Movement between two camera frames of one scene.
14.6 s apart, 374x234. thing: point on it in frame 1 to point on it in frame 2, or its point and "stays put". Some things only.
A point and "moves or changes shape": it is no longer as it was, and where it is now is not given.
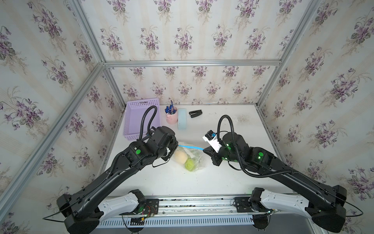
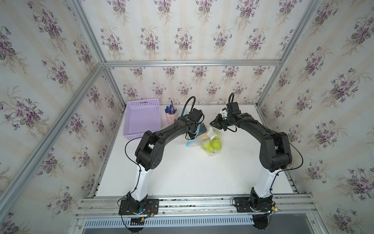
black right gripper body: [217, 158] to [221, 122]
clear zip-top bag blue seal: [191, 157] moves or changes shape
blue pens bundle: [170, 109] stays put
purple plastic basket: [134, 111] stays put
